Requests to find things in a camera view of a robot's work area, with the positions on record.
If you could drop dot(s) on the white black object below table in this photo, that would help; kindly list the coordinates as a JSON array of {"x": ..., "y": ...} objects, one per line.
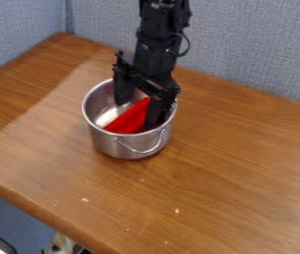
[{"x": 64, "y": 245}]

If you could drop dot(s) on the red rectangular block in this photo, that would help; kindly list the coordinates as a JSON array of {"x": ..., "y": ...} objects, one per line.
[{"x": 132, "y": 121}]

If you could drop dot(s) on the metal pot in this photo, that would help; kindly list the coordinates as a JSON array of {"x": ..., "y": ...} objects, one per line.
[{"x": 101, "y": 111}]

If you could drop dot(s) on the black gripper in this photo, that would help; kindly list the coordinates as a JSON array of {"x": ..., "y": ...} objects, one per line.
[{"x": 147, "y": 70}]

